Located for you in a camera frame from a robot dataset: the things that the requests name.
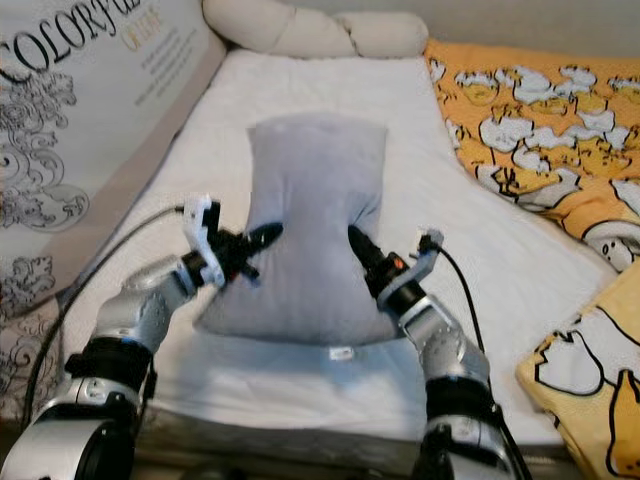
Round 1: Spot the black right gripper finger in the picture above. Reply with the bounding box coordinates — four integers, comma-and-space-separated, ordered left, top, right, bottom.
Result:
347, 225, 386, 273

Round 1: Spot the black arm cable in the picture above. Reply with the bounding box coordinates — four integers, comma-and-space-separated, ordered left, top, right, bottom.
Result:
20, 205, 189, 431
438, 243, 489, 351

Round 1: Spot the grey pillow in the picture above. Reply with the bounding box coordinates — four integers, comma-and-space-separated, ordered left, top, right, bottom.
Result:
195, 113, 401, 346

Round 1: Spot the beige knotted bolster pillow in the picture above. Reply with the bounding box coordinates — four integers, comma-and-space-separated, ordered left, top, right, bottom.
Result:
202, 0, 429, 59

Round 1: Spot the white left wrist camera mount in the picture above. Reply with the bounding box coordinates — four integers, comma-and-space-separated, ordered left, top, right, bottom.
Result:
182, 195, 223, 289

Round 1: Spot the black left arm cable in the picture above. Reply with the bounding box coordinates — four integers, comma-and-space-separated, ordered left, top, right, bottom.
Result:
20, 205, 189, 431

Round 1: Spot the white quilted mattress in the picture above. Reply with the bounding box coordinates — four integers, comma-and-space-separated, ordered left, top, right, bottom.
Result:
80, 50, 621, 451

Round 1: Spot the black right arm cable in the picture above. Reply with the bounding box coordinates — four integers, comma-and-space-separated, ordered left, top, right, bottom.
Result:
438, 243, 489, 351

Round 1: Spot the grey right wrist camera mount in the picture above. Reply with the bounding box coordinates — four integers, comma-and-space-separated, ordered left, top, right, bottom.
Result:
415, 230, 446, 283

